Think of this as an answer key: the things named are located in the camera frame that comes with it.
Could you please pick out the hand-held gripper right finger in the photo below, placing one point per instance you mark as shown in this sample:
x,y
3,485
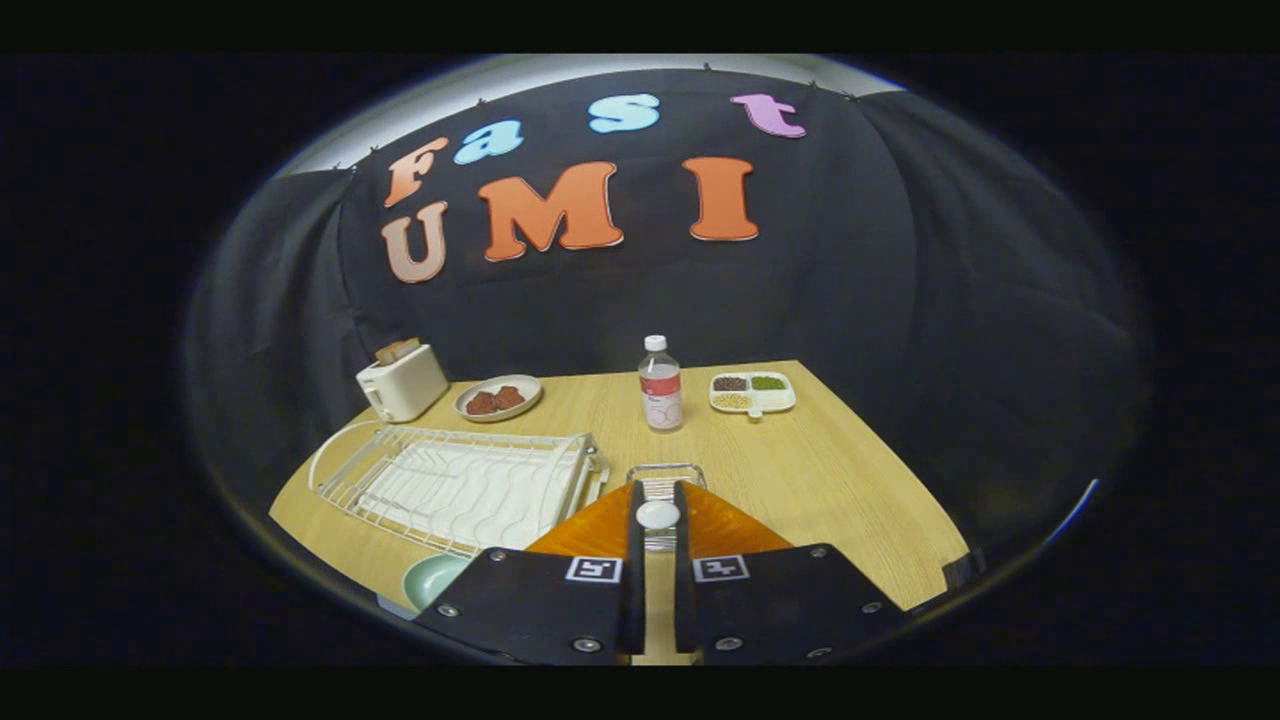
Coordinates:
x,y
780,610

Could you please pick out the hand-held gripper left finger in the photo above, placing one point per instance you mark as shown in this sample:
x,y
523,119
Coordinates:
x,y
540,610

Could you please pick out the light green plate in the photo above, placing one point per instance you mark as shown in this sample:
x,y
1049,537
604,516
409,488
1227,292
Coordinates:
x,y
432,580

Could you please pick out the white divided snack dish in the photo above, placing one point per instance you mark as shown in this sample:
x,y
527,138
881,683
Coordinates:
x,y
780,400

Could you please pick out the beige plate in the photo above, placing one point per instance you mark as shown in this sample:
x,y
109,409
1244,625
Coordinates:
x,y
528,385

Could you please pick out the white drain tray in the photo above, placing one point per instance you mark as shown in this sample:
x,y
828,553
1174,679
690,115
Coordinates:
x,y
470,490

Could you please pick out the brown meat patty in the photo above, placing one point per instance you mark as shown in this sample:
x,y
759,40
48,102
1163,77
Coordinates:
x,y
509,397
481,404

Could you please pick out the yellow beans pile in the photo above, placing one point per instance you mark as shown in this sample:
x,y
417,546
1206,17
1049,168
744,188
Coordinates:
x,y
732,401

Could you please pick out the green beans pile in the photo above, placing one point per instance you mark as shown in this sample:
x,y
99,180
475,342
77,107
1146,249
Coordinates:
x,y
768,382

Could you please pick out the dark red beans pile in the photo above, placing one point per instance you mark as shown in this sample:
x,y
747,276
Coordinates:
x,y
730,383

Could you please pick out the clear plastic bottle red label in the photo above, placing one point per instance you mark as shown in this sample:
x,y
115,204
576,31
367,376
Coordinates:
x,y
661,400

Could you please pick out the white toaster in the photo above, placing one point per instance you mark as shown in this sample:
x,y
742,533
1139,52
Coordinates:
x,y
405,385

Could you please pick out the toasted bread slice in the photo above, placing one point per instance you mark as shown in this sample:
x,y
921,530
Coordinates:
x,y
397,350

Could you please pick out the black backdrop cloth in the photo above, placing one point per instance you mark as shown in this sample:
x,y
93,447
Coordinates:
x,y
900,300

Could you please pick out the dark table edge bracket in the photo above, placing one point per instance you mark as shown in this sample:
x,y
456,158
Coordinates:
x,y
965,570

